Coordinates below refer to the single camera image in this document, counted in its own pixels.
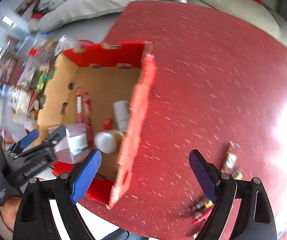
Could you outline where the clear plastic container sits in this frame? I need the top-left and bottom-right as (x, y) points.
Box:
(54, 123), (90, 164)

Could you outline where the yellow utility blade case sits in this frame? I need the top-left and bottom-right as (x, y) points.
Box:
(191, 171), (243, 212)

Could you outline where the white bottle yellow label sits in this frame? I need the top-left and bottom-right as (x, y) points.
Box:
(94, 129), (124, 154)

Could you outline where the red gel pen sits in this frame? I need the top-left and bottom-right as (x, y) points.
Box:
(83, 92), (94, 148)
(76, 87), (83, 123)

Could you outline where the red lighter tube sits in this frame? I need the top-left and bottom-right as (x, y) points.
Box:
(102, 117), (114, 131)

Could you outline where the small white pill bottle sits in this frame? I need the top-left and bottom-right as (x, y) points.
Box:
(113, 100), (130, 132)

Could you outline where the red transparent pen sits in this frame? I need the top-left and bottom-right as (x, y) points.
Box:
(192, 213), (210, 224)

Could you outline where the pile of snacks and bags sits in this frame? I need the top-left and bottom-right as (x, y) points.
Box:
(9, 35), (81, 132)

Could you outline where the person's left hand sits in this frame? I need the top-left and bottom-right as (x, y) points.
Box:
(0, 197), (21, 231)

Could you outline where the red cardboard fruit box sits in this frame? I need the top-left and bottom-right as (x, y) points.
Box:
(36, 41), (157, 209)

